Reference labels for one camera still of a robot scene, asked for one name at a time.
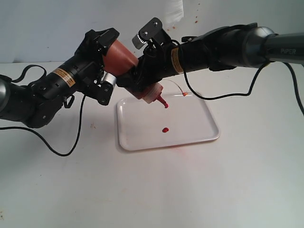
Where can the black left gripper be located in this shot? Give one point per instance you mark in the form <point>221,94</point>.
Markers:
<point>79,72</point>

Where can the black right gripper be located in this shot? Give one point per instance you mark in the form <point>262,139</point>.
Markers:
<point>157,62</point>

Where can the red sauce squeeze bottle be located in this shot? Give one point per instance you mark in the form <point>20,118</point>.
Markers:
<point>118,61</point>

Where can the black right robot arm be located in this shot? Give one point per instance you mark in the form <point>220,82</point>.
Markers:
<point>221,49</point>

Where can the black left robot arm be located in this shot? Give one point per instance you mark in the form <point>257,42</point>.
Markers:
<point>36,104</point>

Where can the red sauce blob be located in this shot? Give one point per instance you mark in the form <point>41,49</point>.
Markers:
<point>164,130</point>

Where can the white rectangular plastic tray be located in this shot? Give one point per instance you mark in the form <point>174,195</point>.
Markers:
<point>188,118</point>

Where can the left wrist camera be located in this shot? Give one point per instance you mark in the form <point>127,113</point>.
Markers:
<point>109,78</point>

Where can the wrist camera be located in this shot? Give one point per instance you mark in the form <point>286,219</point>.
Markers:
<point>109,78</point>
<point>151,31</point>

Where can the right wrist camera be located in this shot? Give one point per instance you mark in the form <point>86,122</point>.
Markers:
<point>151,31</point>

